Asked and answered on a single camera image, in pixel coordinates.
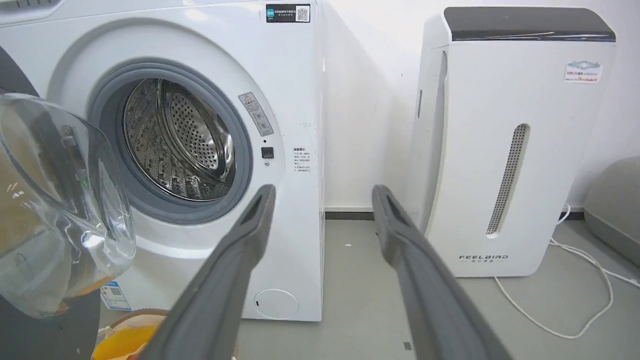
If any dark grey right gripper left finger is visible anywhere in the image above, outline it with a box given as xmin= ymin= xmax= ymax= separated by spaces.
xmin=137 ymin=184 xmax=277 ymax=360

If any wicker basket yellow cloth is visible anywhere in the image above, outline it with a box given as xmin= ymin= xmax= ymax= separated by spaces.
xmin=91 ymin=308 xmax=171 ymax=360

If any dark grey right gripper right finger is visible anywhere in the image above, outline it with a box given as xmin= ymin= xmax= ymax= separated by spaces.
xmin=371 ymin=184 xmax=513 ymax=360

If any grey rounded seat cushion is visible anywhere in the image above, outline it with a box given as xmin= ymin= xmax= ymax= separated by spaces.
xmin=583 ymin=155 xmax=640 ymax=268

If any washing machine glass door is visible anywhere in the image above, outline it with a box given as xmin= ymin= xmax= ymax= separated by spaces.
xmin=0 ymin=46 xmax=137 ymax=360

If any white power cable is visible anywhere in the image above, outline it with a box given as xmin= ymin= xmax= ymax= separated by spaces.
xmin=494 ymin=204 xmax=640 ymax=340

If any white front-load washing machine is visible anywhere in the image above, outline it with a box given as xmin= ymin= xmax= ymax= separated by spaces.
xmin=0 ymin=0 xmax=327 ymax=322

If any white air purifier black top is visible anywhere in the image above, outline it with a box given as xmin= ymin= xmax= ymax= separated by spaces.
xmin=406 ymin=6 xmax=617 ymax=278

